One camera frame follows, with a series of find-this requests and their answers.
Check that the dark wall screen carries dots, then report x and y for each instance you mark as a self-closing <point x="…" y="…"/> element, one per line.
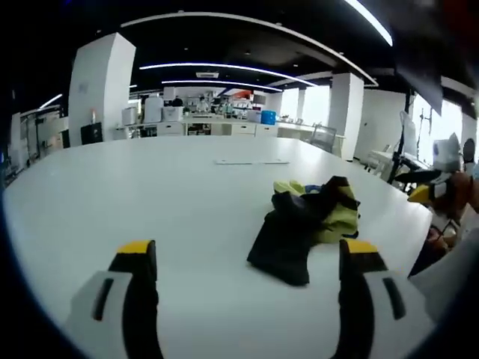
<point x="259" y="98"/>

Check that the person's right hand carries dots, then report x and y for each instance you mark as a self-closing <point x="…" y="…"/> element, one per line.
<point x="459" y="188"/>

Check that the white square pillar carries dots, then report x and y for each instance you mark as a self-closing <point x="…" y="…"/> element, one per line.
<point x="101" y="89"/>
<point x="346" y="112"/>

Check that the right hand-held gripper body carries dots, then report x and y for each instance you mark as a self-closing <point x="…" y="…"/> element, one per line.
<point x="447" y="154"/>

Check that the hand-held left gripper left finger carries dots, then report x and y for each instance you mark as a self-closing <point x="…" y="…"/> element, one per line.
<point x="138" y="284"/>

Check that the black cabinet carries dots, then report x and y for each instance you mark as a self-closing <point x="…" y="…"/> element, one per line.
<point x="91" y="133"/>

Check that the ceiling air vent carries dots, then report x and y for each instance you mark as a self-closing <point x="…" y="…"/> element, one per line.
<point x="207" y="75"/>

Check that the tall white appliance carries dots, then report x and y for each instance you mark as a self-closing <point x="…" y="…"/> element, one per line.
<point x="153" y="109"/>

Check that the white mesh chair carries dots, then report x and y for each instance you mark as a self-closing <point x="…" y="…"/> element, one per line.
<point x="453" y="284"/>

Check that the black metal stand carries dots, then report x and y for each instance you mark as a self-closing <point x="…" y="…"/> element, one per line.
<point x="401" y="149"/>

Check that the red blue wall sign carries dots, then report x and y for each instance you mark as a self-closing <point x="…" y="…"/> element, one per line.
<point x="239" y="93"/>

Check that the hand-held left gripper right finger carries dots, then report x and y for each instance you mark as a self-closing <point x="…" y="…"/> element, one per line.
<point x="355" y="284"/>

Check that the white storage box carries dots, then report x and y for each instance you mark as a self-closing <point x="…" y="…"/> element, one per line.
<point x="173" y="114"/>

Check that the blue storage bin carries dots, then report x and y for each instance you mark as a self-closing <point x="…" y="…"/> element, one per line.
<point x="268" y="117"/>

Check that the straight ceiling light strip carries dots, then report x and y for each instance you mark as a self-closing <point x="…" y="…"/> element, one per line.
<point x="374" y="23"/>

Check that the yellow blue black garment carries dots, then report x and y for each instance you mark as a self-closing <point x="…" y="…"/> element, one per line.
<point x="284" y="243"/>

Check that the long white counter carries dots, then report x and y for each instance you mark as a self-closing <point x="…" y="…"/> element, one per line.
<point x="232" y="130"/>

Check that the long curved ceiling light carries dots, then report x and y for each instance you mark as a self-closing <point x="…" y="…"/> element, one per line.
<point x="224" y="66"/>
<point x="221" y="82"/>

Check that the metal shelving racks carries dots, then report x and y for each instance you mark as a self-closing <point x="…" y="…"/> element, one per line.
<point x="33" y="134"/>

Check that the grey mesh office chair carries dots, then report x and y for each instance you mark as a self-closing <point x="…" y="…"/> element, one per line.
<point x="323" y="138"/>

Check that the tilted white panel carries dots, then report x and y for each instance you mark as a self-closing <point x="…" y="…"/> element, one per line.
<point x="408" y="129"/>

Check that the white side desk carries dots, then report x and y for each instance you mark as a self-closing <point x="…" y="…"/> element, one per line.
<point x="385" y="159"/>

